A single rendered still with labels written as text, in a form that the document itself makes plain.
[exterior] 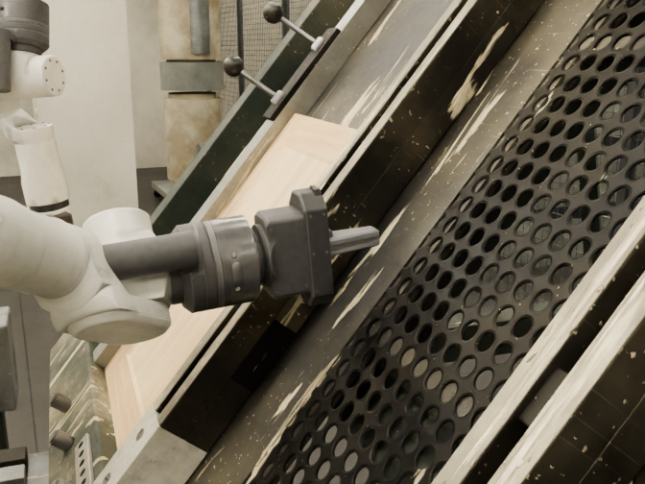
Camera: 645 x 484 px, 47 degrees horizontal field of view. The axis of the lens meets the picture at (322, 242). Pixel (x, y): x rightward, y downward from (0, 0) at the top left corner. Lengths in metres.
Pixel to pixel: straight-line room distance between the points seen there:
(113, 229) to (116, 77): 4.34
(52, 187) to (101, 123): 3.75
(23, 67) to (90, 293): 0.69
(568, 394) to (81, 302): 0.40
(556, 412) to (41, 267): 0.39
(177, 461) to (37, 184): 0.58
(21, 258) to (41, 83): 0.70
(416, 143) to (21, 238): 0.48
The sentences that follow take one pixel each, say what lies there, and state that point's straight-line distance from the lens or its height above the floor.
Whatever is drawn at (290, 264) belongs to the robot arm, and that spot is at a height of 1.23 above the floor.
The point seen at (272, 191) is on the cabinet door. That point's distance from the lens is 1.19.
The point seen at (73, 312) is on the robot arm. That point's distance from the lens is 0.66.
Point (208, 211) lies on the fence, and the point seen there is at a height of 1.16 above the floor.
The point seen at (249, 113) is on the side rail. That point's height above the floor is 1.31.
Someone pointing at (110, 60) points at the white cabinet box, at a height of 1.37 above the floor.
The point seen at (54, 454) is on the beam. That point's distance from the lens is 1.27.
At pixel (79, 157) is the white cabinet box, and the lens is 5.07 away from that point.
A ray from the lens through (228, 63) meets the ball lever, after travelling 1.38.
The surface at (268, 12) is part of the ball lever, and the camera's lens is 1.40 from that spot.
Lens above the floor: 1.44
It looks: 14 degrees down
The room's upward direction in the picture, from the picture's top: straight up
